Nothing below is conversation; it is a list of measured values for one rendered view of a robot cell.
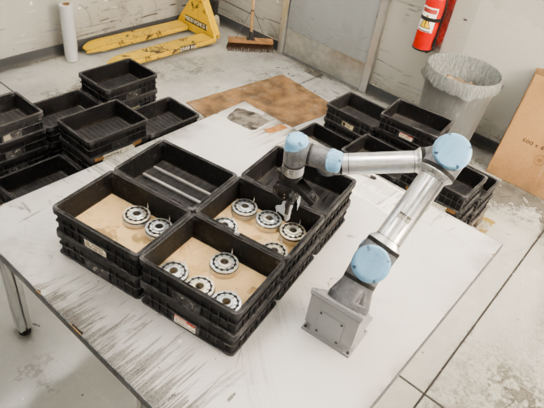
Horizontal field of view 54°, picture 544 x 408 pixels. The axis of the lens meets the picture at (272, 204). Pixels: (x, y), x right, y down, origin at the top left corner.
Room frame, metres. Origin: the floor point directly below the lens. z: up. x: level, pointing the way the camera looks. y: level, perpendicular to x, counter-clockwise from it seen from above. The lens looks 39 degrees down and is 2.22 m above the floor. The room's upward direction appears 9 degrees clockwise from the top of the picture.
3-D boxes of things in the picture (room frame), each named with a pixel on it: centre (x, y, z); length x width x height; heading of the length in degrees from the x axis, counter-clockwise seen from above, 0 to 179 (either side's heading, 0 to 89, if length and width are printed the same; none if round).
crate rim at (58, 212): (1.43, 0.52, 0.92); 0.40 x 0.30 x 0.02; 65
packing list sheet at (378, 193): (2.13, -0.48, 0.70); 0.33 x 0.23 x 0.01; 55
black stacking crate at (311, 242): (1.53, 0.03, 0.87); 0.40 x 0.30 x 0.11; 65
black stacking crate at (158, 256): (1.26, 0.16, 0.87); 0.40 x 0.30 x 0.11; 65
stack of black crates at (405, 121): (3.14, -0.83, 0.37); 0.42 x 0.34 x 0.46; 55
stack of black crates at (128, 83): (3.08, 1.10, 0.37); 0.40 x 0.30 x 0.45; 145
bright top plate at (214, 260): (1.32, 0.13, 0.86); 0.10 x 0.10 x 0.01
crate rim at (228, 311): (1.26, 0.16, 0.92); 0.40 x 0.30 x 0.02; 65
